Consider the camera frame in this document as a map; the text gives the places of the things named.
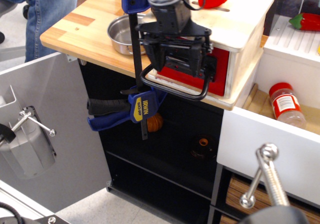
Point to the blue Irwin bar clamp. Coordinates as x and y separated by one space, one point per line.
143 102

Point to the red toy chili pepper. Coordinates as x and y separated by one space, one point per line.
306 22

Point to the red front wooden drawer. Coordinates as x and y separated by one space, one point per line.
216 86

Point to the red capped spice jar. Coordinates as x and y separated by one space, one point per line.
286 106

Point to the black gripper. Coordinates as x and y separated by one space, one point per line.
174 33

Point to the small orange toy pumpkin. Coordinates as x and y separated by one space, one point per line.
155 123

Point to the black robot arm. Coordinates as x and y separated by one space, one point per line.
177 60

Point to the white toy sink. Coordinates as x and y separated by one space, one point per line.
296 45

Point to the right silver screw clamp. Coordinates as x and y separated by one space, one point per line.
280 210

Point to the black round lid orange knob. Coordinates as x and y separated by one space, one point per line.
203 147

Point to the stainless steel pot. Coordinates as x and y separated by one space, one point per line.
120 34

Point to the white wooden box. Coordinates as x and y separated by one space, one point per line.
237 26

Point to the grey cabinet door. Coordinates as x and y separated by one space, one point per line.
54 86

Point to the person in blue jeans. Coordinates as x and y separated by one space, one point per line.
42 15

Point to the white open kitchen drawer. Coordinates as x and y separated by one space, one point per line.
243 131

